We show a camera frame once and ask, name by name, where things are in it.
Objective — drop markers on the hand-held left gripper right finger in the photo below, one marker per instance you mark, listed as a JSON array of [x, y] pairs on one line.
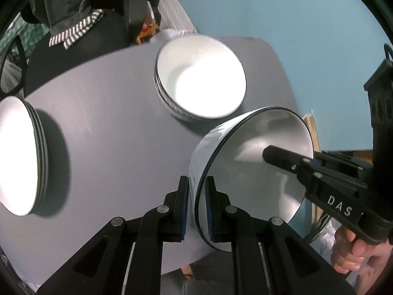
[[210, 212]]

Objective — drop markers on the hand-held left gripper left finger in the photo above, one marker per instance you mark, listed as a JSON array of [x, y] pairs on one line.
[[183, 212]]

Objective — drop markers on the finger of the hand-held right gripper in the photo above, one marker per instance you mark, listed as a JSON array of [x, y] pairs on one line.
[[282, 159], [344, 169]]

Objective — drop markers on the white bowl with black rim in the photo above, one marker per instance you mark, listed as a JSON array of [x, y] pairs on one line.
[[172, 114], [164, 104], [202, 86], [261, 190]]

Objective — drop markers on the person's right hand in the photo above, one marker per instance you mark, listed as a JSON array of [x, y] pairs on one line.
[[347, 252]]

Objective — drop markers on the white plastic bag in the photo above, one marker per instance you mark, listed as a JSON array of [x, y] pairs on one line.
[[167, 35]]

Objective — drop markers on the white textured panel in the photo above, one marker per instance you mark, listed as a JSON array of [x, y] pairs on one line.
[[176, 12]]

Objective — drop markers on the black office chair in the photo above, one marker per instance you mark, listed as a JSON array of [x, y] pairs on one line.
[[92, 52]]

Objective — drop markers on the orange wooden object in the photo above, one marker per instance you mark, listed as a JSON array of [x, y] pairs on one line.
[[145, 30]]

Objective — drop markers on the green checkered cloth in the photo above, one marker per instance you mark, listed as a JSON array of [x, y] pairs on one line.
[[30, 37]]

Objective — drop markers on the dark grey garment striped cuffs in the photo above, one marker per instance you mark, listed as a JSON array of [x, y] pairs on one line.
[[67, 6]]

